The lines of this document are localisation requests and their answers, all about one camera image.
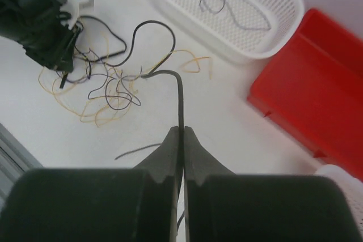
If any thick black cable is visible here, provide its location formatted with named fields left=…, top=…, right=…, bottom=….
left=59, top=15, right=185, bottom=234

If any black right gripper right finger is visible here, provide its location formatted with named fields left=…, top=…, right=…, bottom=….
left=184, top=127, right=362, bottom=241

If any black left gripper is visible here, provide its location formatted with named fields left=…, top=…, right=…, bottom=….
left=1, top=0, right=81, bottom=71

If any bundle of coloured cables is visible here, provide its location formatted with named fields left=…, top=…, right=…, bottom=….
left=38, top=32, right=213, bottom=128

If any white round-hole basket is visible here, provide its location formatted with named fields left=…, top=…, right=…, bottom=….
left=157, top=0, right=305, bottom=64

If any red plastic tray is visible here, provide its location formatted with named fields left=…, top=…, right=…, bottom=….
left=247, top=9, right=362, bottom=179

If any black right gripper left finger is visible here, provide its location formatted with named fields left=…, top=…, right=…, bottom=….
left=1, top=127, right=179, bottom=241

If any aluminium mounting rail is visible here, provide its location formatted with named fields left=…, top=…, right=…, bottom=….
left=1, top=125, right=42, bottom=195

